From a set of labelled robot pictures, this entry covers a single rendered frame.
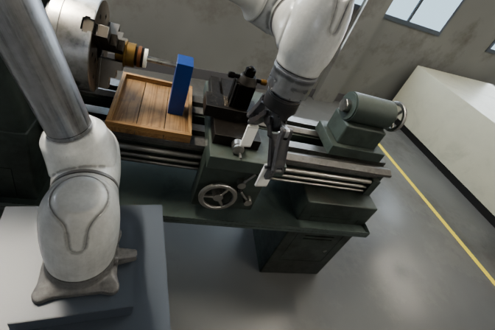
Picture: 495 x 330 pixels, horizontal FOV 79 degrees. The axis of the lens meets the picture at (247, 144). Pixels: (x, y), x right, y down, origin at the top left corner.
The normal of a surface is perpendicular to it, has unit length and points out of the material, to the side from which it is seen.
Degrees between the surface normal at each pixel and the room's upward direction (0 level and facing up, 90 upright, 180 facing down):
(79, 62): 83
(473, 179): 90
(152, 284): 0
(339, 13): 77
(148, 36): 90
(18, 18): 83
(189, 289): 0
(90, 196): 6
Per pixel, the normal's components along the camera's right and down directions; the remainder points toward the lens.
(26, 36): 0.65, 0.54
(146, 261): 0.32, -0.74
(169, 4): 0.26, 0.67
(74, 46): 0.24, 0.33
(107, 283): 0.51, -0.58
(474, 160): -0.91, -0.07
